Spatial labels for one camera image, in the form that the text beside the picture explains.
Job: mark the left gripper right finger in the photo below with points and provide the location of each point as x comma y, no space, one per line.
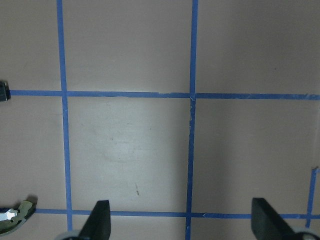
267,224

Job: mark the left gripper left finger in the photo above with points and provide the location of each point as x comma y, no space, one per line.
98,224

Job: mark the olive curved brake shoe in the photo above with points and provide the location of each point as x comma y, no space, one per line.
12,218

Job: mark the small black flat plate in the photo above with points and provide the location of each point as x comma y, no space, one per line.
5,94

